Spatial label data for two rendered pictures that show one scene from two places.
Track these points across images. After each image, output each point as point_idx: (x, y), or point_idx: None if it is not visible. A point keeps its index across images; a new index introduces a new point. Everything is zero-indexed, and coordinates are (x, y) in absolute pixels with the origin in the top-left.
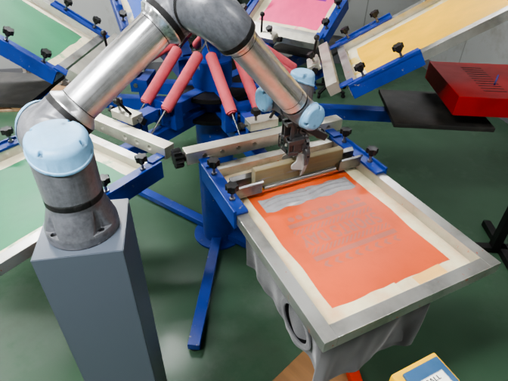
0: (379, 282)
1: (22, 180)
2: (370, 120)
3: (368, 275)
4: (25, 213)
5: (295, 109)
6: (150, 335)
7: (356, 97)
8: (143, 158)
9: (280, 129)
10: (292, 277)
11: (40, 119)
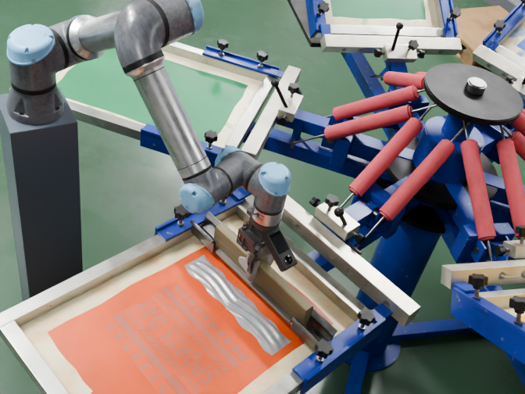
0: (90, 377)
1: (177, 84)
2: None
3: (99, 366)
4: (132, 100)
5: (179, 173)
6: (48, 234)
7: (451, 314)
8: (207, 137)
9: (336, 244)
10: (71, 288)
11: (58, 26)
